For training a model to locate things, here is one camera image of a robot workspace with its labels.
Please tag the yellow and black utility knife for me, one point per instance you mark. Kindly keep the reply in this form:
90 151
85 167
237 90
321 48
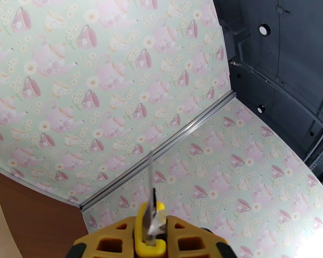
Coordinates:
140 233

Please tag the aluminium frame post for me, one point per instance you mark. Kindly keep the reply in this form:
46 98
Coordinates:
161 152

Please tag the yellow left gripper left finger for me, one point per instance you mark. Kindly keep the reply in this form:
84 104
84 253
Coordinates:
88 242

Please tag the brown cardboard express box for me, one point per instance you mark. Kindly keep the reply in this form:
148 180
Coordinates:
0 225

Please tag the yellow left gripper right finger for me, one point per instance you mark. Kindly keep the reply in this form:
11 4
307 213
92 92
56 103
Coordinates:
207 239

